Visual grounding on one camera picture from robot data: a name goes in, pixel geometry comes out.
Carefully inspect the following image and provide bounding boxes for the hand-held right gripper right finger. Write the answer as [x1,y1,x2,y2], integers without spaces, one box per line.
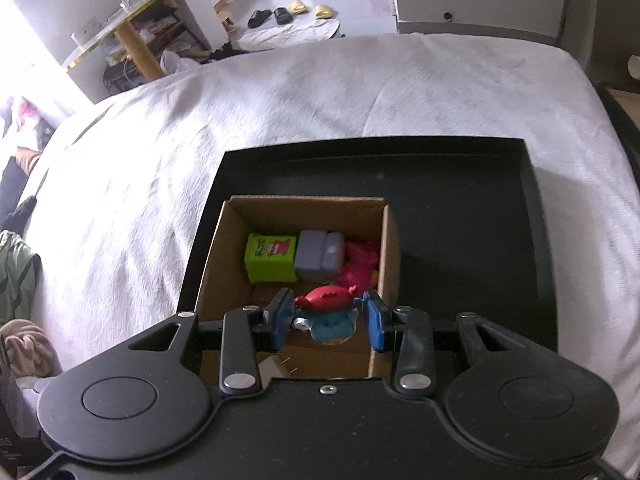
[362,289,517,399]

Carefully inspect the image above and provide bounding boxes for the white plastic bag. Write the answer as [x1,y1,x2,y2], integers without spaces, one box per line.
[160,50,202,77]

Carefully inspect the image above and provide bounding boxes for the green toy cube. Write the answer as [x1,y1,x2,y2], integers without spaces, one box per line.
[244,232,300,284]

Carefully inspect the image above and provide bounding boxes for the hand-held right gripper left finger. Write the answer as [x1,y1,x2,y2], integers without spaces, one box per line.
[129,287,296,396]

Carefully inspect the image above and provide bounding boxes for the dark bed frame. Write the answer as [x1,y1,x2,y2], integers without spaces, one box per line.
[562,0,640,166]

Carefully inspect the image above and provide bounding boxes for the gold-edged glass table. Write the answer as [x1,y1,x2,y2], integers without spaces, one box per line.
[62,0,184,83]

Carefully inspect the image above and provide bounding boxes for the white fluffy blanket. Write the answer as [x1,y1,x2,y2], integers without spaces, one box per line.
[22,32,640,461]

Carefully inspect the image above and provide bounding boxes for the black tray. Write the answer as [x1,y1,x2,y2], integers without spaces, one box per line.
[176,135,559,381]

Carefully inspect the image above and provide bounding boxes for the green striped cloth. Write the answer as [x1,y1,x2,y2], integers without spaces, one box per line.
[0,229,44,324]

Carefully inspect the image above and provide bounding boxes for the dark cloth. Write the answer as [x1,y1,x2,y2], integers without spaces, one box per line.
[0,194,39,235]

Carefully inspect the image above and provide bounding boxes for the beige cloth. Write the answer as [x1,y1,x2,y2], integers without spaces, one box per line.
[0,318,57,380]

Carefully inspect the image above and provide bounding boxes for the brown cardboard box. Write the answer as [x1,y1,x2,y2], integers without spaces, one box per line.
[194,195,402,380]

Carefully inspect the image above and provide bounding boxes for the pink hooded figurine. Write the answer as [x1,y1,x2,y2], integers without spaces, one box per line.
[339,240,381,289]

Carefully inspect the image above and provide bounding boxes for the white floor cloth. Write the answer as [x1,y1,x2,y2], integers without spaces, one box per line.
[234,18,347,52]

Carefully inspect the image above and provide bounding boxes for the grey toy block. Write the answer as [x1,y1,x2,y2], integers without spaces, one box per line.
[294,229,346,282]

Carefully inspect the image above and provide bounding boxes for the white cabinet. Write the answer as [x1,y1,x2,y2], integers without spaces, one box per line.
[389,0,572,45]

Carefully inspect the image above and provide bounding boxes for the red and blue mug figurine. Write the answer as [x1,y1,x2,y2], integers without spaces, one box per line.
[293,284,360,346]

